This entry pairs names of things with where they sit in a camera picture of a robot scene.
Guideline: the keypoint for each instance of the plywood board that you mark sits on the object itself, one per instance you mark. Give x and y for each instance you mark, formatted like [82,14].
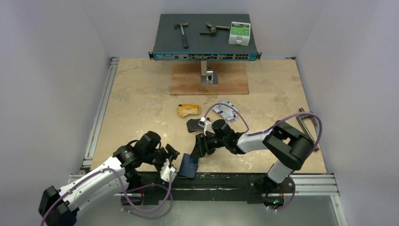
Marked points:
[232,77]

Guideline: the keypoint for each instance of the black card pile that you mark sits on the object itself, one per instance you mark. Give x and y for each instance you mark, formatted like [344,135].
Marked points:
[195,125]

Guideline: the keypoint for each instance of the network switch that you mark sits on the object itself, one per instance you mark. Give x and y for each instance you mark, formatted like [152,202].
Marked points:
[168,42]

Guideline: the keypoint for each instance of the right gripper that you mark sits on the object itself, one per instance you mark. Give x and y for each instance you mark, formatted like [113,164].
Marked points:
[201,143]

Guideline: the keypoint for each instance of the metal bracket stand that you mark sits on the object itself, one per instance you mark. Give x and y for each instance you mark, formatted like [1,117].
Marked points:
[208,75]

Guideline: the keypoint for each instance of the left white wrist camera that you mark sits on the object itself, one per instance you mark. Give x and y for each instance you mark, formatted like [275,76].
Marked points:
[168,172]

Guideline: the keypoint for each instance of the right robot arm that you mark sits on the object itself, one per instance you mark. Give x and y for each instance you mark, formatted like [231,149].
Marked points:
[290,146]

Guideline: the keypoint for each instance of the rusty metal clamp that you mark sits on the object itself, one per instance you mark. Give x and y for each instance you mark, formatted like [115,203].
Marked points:
[214,28]

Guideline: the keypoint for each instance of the navy blue card holder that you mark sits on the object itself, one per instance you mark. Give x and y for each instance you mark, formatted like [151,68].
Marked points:
[188,167]

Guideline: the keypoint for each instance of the white green box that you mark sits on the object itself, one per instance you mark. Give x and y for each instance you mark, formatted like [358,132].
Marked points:
[240,33]

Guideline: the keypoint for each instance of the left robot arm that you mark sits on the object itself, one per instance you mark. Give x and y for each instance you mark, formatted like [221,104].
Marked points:
[118,174]

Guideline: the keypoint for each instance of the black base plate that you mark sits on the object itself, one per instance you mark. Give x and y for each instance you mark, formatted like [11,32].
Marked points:
[252,188]

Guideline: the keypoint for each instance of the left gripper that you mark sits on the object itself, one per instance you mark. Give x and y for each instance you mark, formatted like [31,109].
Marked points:
[171,154]

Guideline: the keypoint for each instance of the hammer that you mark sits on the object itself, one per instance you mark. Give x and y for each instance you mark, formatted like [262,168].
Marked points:
[184,37]

